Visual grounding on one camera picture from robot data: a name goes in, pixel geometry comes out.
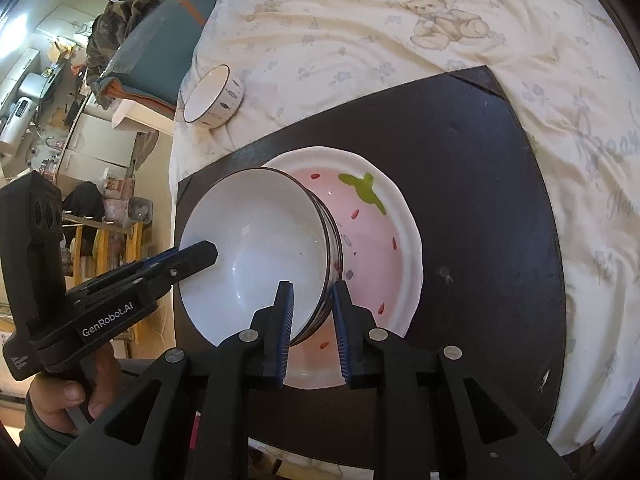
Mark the pink strawberry plate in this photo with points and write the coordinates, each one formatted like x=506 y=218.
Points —
x=380 y=240

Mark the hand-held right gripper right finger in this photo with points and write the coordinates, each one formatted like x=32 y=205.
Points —
x=342 y=330

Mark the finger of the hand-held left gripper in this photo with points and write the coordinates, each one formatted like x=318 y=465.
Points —
x=152 y=261
x=195 y=257

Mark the cream printed bed sheet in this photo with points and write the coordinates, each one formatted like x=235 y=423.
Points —
x=375 y=35

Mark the white appliance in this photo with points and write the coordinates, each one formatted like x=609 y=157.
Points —
x=17 y=120

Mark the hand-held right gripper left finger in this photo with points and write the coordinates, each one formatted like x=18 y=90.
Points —
x=282 y=330

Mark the person's left forearm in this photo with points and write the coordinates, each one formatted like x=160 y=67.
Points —
x=37 y=450

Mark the black mat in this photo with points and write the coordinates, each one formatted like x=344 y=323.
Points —
x=475 y=185

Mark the camouflage cloth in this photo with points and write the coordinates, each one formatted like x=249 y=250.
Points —
x=115 y=25

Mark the metal rail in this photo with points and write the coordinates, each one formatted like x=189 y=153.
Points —
x=95 y=222

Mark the wooden rack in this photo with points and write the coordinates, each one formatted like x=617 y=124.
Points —
x=102 y=250

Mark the black hanging cloth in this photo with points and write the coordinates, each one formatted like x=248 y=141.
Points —
x=85 y=200

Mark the pink printed box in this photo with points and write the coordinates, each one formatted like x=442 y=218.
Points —
x=117 y=195

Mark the white cabinet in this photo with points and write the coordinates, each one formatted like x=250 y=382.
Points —
x=95 y=145

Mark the person's left hand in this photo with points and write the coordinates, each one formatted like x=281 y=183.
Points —
x=55 y=400

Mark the teal pillow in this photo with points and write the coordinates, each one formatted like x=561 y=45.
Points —
x=155 y=55

